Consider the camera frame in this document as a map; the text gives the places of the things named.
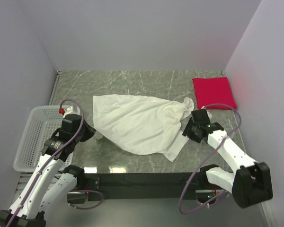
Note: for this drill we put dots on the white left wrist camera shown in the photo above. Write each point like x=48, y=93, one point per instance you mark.
x=65, y=111

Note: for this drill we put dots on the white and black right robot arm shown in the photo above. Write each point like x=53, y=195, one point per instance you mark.
x=249, y=181

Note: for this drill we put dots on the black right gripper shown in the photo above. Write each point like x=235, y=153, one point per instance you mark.
x=187, y=131

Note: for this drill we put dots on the white t shirt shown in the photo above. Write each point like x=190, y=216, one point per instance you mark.
x=142, y=125

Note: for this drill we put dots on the aluminium rail frame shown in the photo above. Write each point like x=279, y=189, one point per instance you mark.
x=23, y=180

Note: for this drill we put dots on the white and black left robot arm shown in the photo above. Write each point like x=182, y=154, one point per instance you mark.
x=33, y=205

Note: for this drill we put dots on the black base beam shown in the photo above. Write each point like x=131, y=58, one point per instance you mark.
x=147, y=186

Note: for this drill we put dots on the folded red t shirt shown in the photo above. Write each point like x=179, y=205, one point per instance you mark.
x=214, y=92

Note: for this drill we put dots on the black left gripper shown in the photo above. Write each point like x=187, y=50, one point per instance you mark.
x=90, y=131

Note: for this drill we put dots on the white plastic basket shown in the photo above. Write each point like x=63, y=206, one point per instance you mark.
x=41, y=124

